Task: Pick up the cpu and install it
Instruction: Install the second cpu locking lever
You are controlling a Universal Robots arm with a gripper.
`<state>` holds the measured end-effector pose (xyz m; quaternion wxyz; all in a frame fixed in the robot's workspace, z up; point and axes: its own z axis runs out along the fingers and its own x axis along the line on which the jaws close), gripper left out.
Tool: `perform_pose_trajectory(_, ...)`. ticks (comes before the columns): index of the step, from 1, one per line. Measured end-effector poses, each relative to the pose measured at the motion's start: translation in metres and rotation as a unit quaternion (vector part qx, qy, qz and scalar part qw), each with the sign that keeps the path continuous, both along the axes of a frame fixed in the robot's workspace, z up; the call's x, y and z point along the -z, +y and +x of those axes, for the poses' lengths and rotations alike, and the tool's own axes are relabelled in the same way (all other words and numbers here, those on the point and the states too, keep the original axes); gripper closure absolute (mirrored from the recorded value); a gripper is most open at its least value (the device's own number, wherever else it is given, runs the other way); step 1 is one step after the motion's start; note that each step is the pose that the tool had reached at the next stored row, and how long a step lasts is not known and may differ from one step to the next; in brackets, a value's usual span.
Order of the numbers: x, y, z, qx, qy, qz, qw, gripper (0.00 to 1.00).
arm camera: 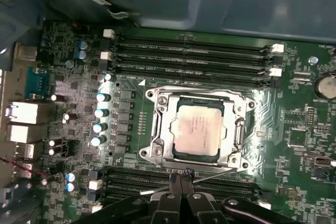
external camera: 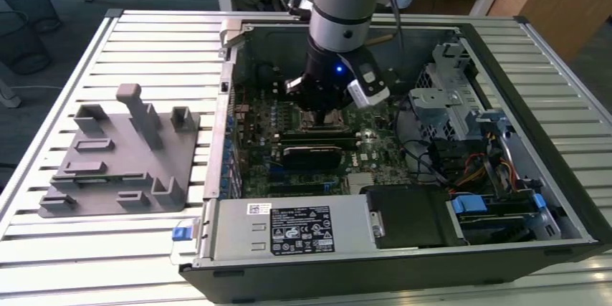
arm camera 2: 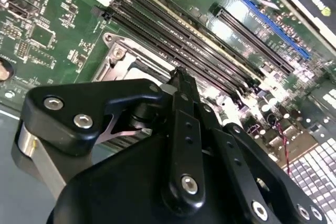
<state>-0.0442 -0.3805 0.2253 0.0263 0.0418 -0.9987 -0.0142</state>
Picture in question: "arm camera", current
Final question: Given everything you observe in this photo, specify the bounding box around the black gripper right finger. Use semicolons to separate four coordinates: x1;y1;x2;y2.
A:
181;168;299;224

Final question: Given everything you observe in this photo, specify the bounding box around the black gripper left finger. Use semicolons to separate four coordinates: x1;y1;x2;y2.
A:
91;173;183;224

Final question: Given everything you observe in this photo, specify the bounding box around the silver CPU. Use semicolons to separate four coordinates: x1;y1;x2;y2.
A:
169;97;229;163

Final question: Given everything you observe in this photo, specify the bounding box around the metal socket cover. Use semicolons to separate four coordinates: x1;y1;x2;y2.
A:
154;92;249;168

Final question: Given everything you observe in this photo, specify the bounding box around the CPU socket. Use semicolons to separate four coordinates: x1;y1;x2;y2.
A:
138;84;258;173

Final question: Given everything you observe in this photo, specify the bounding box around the black RAM slot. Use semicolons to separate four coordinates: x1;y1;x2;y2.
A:
91;199;271;213
89;179;259;192
101;39;276;63
103;167;259;182
101;62;276;84
103;28;286;54
103;189;259;201
100;50;284;78

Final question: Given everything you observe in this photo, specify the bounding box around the green motherboard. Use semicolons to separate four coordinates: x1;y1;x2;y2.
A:
34;19;336;224

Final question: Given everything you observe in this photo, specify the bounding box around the silver internal USB port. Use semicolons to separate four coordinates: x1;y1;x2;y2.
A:
313;157;331;169

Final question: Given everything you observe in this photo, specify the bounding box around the small silver rear port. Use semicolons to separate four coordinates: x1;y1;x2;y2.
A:
15;142;36;159

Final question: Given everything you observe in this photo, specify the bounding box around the silver rear port block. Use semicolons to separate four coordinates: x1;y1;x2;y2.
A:
4;101;40;124
5;123;39;143

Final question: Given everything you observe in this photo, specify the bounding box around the silver coin battery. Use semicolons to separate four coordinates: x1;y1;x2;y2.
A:
314;73;336;100

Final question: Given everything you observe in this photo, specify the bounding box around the blue rear port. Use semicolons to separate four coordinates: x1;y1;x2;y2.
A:
25;66;51;99

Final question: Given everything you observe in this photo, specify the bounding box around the red black twisted wire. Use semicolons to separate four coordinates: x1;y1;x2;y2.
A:
0;155;52;177

